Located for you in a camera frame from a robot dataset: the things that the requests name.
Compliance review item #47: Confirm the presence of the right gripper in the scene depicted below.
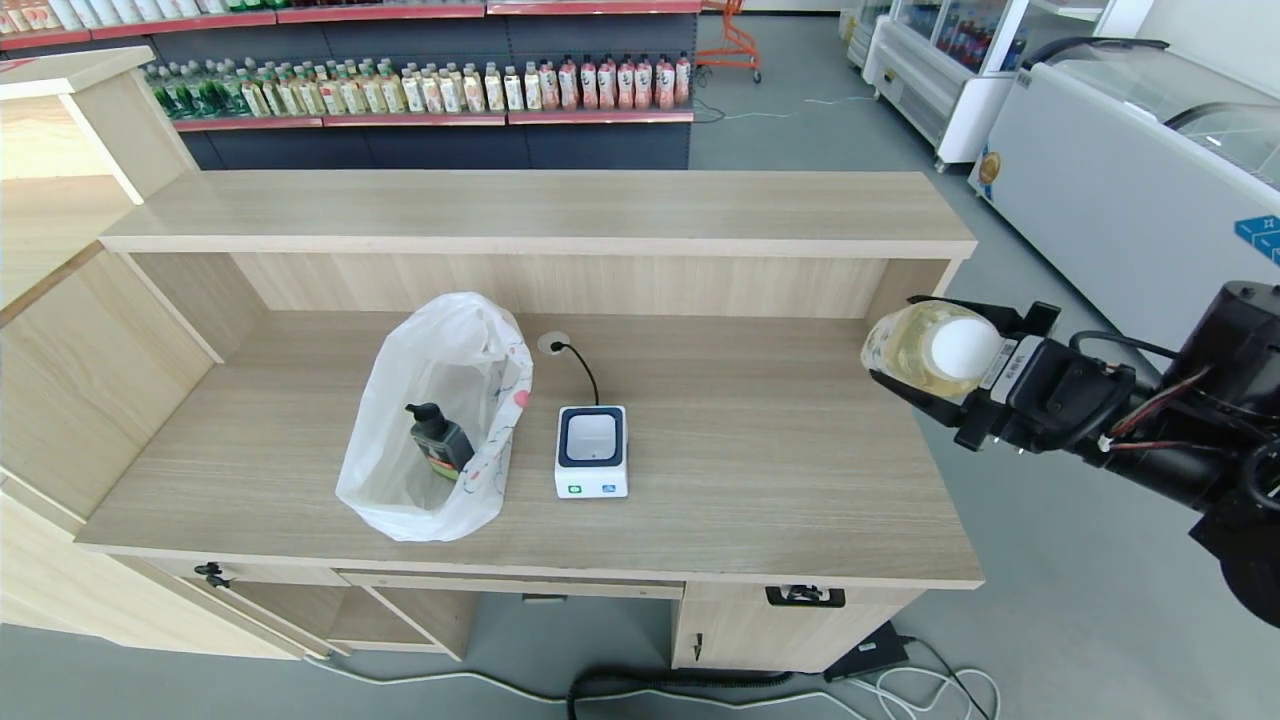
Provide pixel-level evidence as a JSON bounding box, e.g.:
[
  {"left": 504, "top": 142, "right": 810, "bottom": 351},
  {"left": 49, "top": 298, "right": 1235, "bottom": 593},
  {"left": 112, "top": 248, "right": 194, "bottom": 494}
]
[{"left": 868, "top": 295, "right": 1138, "bottom": 456}]

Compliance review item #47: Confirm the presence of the yellow bottle with white cap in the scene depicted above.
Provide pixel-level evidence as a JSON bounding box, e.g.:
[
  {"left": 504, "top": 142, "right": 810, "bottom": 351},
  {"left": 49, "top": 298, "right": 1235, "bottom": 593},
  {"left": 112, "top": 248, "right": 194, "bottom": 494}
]
[{"left": 861, "top": 300, "right": 1005, "bottom": 407}]

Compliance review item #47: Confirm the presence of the white barcode scanner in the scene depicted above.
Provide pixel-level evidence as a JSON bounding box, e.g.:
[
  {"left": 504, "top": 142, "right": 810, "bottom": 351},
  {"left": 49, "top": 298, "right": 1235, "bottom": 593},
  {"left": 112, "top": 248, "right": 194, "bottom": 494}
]
[{"left": 554, "top": 404, "right": 630, "bottom": 500}]

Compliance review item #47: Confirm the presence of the orange shopping cart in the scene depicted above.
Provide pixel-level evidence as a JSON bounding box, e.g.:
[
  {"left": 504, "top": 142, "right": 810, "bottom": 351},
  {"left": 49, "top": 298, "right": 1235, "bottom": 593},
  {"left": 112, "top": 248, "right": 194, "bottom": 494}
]
[{"left": 696, "top": 0, "right": 764, "bottom": 84}]

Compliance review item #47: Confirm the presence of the white plastic shopping bag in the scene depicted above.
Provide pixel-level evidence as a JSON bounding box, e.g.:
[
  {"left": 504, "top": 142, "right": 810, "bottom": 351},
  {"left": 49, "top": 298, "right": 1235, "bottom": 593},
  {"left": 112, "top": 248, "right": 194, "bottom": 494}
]
[{"left": 335, "top": 292, "right": 535, "bottom": 543}]

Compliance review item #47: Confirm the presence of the white chest freezer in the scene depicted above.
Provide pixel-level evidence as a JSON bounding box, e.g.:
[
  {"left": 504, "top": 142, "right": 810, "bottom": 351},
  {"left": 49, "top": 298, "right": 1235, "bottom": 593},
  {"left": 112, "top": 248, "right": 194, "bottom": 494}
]
[{"left": 967, "top": 38, "right": 1280, "bottom": 353}]

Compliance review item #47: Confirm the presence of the wooden counter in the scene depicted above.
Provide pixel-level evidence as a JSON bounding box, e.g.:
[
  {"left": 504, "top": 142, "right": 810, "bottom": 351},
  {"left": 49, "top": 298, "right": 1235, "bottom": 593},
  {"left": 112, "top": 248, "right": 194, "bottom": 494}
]
[{"left": 0, "top": 45, "right": 986, "bottom": 674}]

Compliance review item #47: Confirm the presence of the white glass display freezer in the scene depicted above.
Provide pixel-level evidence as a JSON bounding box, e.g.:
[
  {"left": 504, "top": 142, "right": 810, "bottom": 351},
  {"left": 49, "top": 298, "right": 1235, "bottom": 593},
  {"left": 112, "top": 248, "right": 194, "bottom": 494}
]
[{"left": 862, "top": 0, "right": 1153, "bottom": 173}]

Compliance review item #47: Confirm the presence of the black power adapter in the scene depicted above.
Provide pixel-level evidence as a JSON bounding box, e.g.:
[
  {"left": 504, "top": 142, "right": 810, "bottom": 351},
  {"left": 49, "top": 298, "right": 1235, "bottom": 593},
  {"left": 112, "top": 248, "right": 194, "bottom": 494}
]
[{"left": 823, "top": 620, "right": 912, "bottom": 684}]

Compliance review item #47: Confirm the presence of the black pump bottle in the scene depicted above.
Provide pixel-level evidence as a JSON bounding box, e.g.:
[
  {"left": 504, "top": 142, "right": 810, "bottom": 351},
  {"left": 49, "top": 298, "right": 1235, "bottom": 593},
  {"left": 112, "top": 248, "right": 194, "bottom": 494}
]
[{"left": 405, "top": 402, "right": 476, "bottom": 481}]

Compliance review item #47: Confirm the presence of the black shop shelf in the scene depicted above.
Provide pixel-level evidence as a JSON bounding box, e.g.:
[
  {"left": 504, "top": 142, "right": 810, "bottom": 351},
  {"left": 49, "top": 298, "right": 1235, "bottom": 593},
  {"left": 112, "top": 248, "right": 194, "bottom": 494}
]
[{"left": 0, "top": 0, "right": 703, "bottom": 171}]

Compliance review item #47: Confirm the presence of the row of bottles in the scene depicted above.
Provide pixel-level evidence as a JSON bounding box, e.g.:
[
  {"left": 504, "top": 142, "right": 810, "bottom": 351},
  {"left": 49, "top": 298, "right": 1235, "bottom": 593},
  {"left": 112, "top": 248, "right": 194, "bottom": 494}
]
[
  {"left": 0, "top": 0, "right": 281, "bottom": 32},
  {"left": 143, "top": 53, "right": 693, "bottom": 119}
]

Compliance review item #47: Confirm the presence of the black cable grommet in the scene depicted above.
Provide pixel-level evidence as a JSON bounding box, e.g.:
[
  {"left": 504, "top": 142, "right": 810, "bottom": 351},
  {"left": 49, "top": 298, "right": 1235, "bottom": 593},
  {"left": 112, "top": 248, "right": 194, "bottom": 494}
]
[{"left": 765, "top": 584, "right": 847, "bottom": 609}]

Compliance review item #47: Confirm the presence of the white floor cable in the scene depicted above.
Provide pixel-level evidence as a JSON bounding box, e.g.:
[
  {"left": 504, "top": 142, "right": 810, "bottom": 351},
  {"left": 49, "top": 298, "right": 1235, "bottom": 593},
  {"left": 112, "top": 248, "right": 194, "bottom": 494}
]
[{"left": 300, "top": 655, "right": 1002, "bottom": 720}]

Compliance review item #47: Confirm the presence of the black scanner cable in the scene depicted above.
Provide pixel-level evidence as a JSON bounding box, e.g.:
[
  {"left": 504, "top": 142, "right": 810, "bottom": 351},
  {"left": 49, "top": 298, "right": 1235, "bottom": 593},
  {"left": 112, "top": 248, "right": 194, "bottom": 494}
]
[{"left": 549, "top": 342, "right": 602, "bottom": 407}]

